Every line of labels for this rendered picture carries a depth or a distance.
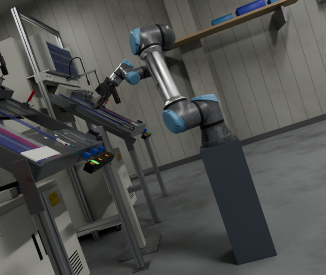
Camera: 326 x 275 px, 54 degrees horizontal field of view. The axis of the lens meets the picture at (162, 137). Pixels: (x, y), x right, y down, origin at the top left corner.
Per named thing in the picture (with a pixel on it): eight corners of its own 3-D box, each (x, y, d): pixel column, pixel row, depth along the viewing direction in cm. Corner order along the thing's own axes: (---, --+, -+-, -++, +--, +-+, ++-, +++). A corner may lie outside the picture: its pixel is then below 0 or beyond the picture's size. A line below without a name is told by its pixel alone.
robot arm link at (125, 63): (128, 61, 188) (122, 56, 194) (116, 76, 189) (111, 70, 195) (137, 68, 193) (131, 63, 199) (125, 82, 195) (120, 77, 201)
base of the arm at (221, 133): (232, 136, 155) (226, 116, 154) (235, 139, 140) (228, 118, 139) (202, 145, 157) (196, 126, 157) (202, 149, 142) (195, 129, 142)
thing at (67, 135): (98, 148, 168) (100, 142, 167) (36, 173, 102) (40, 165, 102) (65, 132, 169) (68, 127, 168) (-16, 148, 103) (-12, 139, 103)
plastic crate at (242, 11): (264, 11, 411) (261, 3, 410) (267, 5, 387) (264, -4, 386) (237, 21, 416) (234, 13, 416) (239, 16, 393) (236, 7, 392)
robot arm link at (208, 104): (229, 117, 144) (219, 88, 144) (204, 126, 140) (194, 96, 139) (215, 120, 156) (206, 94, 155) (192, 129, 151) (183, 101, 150)
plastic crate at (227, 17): (233, 22, 414) (231, 16, 414) (234, 19, 396) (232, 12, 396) (213, 30, 419) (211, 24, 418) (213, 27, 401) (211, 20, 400)
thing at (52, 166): (98, 153, 168) (103, 141, 167) (36, 182, 103) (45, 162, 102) (95, 152, 168) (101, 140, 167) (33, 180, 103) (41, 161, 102)
